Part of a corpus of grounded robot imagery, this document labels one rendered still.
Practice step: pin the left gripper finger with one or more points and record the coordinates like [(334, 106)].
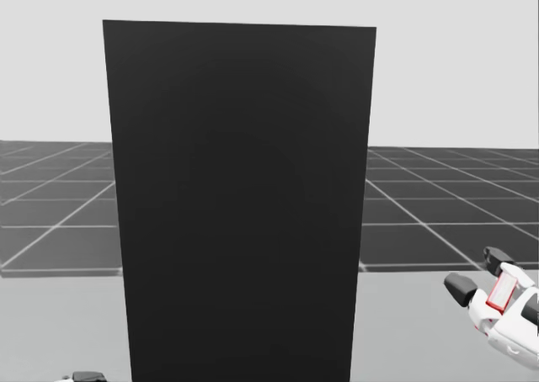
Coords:
[(88, 377)]

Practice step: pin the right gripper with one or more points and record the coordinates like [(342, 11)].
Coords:
[(516, 335)]

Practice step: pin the red and white carton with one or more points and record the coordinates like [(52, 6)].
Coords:
[(502, 291)]

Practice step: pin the black screen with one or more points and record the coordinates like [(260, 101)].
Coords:
[(240, 201)]

